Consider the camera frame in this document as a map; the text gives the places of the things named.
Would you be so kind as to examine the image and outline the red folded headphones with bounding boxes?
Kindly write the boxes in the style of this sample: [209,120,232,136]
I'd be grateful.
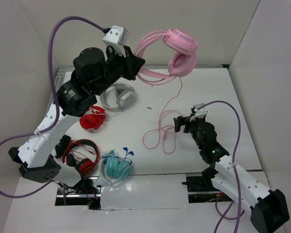
[79,105,107,133]

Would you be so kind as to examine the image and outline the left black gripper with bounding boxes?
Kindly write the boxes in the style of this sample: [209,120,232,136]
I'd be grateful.
[92,44,145,96]

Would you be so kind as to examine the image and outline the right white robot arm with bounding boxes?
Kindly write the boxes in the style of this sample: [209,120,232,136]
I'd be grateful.
[174,116,290,233]

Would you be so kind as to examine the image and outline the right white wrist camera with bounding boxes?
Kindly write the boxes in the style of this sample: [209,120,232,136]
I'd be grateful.
[190,103,208,122]

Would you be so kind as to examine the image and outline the pink headphones with cable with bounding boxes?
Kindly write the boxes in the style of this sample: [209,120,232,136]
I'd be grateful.
[134,29,198,154]

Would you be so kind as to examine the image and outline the blue earbuds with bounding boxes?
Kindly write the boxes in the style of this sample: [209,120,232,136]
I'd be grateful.
[123,147,134,157]

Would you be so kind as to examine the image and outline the grey white headphones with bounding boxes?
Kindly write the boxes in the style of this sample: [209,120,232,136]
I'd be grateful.
[99,83,136,112]

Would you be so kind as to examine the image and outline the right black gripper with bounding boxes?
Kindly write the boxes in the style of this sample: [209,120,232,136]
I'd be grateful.
[173,114,205,150]

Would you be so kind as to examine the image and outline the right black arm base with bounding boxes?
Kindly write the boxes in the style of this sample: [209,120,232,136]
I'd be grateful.
[182,167,220,203]

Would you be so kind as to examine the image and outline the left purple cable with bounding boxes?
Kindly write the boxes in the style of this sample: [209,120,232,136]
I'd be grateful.
[0,16,110,199]

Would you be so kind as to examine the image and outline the teal white headphones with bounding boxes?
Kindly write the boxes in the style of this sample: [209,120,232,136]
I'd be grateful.
[98,150,132,186]

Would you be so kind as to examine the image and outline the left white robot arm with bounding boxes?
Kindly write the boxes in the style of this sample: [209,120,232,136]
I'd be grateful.
[9,46,145,194]

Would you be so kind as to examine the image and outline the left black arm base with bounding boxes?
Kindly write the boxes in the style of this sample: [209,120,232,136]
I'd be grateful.
[55,178,101,210]

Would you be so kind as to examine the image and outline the red black headphones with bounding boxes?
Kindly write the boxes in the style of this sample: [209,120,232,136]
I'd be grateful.
[61,139,100,177]

